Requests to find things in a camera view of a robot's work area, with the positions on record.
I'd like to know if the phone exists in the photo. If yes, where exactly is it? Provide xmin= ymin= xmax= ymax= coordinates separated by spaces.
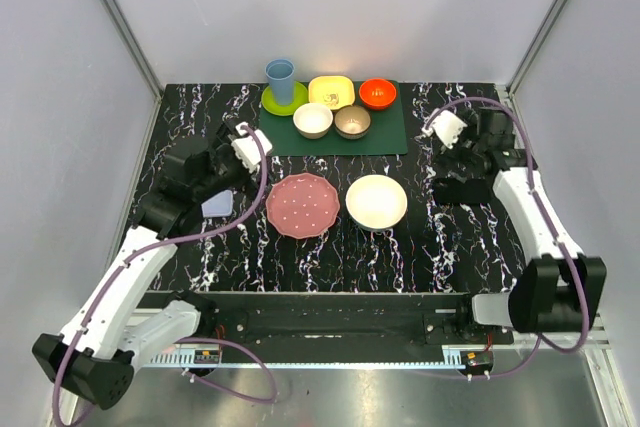
xmin=201 ymin=190 xmax=234 ymax=218

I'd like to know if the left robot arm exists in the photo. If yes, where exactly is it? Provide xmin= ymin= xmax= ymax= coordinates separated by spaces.
xmin=32 ymin=124 xmax=272 ymax=410

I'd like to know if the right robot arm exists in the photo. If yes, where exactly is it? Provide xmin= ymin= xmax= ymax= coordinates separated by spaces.
xmin=427 ymin=99 xmax=607 ymax=344

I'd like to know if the dark green mat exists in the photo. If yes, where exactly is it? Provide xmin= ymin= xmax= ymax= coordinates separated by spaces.
xmin=259 ymin=80 xmax=408 ymax=157

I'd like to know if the pink dotted plate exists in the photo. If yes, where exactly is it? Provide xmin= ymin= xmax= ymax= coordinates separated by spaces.
xmin=266 ymin=173 xmax=340 ymax=240

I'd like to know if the large white bowl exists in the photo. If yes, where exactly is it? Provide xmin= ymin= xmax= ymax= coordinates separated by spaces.
xmin=345 ymin=174 xmax=408 ymax=232

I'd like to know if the cream small bowl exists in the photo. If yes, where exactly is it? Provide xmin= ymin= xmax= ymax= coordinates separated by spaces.
xmin=293 ymin=103 xmax=334 ymax=140

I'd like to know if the lime green saucer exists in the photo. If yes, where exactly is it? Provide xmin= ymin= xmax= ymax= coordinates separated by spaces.
xmin=261 ymin=81 xmax=308 ymax=116

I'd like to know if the orange red bowl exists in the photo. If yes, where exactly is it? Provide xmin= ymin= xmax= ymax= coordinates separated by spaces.
xmin=358 ymin=78 xmax=397 ymax=111

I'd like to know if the blue plastic cup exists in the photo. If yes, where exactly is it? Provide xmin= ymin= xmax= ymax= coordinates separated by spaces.
xmin=265 ymin=59 xmax=295 ymax=105

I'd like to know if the brown small bowl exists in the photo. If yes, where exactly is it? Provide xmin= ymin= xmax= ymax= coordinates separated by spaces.
xmin=334 ymin=105 xmax=372 ymax=140

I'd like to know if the yellow square dish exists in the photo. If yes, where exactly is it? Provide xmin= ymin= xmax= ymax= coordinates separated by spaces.
xmin=308 ymin=75 xmax=355 ymax=111

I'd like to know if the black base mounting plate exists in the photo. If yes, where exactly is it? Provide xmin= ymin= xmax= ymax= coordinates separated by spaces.
xmin=199 ymin=292 xmax=514 ymax=347

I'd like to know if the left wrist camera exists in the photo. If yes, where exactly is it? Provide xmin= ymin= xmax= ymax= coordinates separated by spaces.
xmin=231 ymin=122 xmax=273 ymax=173

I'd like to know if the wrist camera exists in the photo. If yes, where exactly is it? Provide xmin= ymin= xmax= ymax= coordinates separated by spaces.
xmin=426 ymin=110 xmax=468 ymax=150
xmin=231 ymin=122 xmax=273 ymax=173

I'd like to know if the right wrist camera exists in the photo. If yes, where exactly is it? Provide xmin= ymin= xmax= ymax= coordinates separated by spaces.
xmin=426 ymin=110 xmax=468 ymax=150

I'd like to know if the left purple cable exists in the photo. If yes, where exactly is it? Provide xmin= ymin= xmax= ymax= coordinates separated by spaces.
xmin=52 ymin=124 xmax=279 ymax=427

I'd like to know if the purple cable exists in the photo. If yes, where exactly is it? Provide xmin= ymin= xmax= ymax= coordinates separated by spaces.
xmin=399 ymin=96 xmax=594 ymax=382
xmin=52 ymin=124 xmax=279 ymax=427

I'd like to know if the aluminium front rail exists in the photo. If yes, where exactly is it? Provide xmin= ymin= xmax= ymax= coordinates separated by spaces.
xmin=67 ymin=309 xmax=614 ymax=371

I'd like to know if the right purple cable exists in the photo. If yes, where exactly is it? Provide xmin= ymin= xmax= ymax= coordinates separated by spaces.
xmin=399 ymin=96 xmax=594 ymax=382

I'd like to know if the right aluminium frame post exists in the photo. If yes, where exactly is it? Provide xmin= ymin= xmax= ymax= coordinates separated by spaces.
xmin=505 ymin=0 xmax=570 ymax=100

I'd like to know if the aluminium frame post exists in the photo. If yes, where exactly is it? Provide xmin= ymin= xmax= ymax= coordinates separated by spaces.
xmin=505 ymin=0 xmax=570 ymax=100
xmin=100 ymin=0 xmax=164 ymax=99

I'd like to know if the left aluminium frame post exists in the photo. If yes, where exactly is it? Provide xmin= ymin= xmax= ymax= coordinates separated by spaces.
xmin=100 ymin=0 xmax=164 ymax=99

